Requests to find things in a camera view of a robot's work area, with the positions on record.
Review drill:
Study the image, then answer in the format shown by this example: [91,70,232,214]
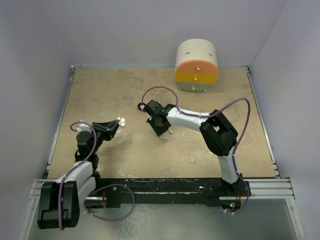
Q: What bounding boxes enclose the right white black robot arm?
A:
[137,100,240,196]

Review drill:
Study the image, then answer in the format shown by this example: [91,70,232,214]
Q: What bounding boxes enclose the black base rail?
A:
[91,177,251,211]

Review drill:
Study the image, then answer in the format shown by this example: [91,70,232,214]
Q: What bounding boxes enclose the aluminium frame rail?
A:
[246,65,295,200]

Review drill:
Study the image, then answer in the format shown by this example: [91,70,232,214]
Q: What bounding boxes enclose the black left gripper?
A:
[89,120,119,154]

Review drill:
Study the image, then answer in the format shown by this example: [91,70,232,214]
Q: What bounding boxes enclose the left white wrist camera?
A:
[76,119,92,133]

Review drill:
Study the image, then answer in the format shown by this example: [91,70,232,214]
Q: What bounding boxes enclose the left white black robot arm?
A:
[37,117,125,230]

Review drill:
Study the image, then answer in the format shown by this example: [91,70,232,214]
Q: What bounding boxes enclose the white round drawer cabinet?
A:
[174,38,219,92]

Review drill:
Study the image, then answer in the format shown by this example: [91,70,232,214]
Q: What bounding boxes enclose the white round earbud case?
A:
[119,117,126,128]

